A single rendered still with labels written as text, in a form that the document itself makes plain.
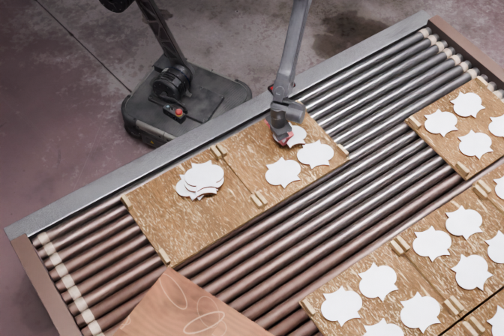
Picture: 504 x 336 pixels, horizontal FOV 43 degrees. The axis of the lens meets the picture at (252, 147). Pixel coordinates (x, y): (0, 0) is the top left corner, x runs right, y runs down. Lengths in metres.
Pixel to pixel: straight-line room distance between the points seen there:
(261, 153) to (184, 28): 1.95
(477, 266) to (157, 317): 1.11
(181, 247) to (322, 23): 2.43
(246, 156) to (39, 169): 1.56
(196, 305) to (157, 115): 1.63
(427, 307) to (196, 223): 0.85
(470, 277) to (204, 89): 1.86
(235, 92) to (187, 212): 1.37
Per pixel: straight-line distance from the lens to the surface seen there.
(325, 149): 2.54
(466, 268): 2.40
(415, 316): 2.28
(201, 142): 2.58
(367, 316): 2.25
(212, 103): 3.55
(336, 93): 2.77
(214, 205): 2.40
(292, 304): 2.25
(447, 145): 2.68
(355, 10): 4.51
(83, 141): 3.81
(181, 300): 2.12
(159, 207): 2.40
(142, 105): 3.60
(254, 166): 2.49
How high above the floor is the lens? 3.00
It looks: 54 degrees down
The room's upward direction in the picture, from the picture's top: 2 degrees clockwise
